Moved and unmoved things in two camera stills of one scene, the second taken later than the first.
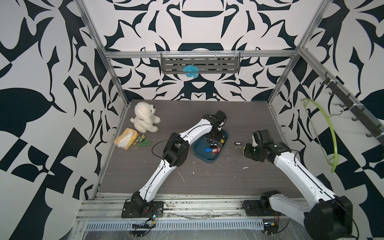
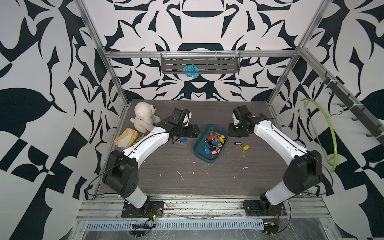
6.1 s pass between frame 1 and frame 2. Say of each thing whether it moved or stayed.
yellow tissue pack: stayed
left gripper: moved
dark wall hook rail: stayed
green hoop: stayed
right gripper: moved
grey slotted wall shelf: stayed
